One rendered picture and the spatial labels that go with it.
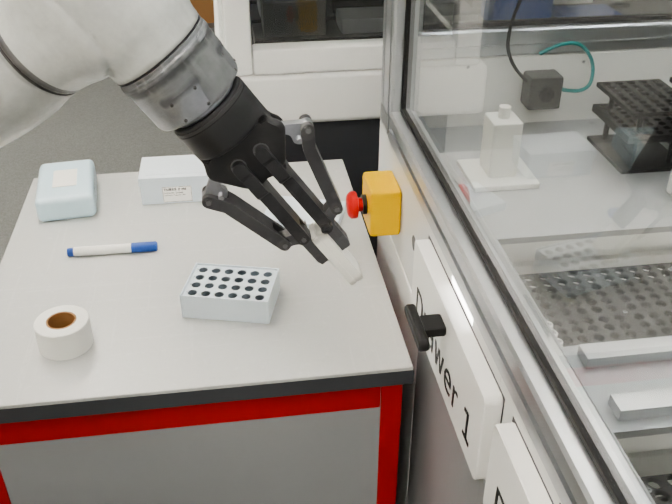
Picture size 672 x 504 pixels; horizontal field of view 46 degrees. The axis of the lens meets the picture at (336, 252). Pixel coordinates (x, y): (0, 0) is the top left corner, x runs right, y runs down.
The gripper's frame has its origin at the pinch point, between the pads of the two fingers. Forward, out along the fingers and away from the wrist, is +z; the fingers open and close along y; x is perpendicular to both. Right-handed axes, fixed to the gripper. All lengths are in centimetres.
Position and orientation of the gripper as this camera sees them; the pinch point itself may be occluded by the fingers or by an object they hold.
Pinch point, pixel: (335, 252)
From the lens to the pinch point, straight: 79.3
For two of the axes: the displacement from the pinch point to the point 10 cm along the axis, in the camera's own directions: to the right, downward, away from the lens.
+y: 8.1, -5.5, -2.1
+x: -1.5, -5.3, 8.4
